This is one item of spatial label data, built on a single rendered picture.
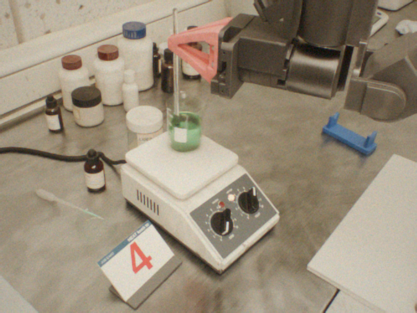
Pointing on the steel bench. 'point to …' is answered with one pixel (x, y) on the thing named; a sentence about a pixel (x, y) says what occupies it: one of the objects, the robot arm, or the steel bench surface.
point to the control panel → (210, 209)
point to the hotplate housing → (202, 247)
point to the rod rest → (365, 147)
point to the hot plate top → (181, 164)
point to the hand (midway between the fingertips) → (175, 42)
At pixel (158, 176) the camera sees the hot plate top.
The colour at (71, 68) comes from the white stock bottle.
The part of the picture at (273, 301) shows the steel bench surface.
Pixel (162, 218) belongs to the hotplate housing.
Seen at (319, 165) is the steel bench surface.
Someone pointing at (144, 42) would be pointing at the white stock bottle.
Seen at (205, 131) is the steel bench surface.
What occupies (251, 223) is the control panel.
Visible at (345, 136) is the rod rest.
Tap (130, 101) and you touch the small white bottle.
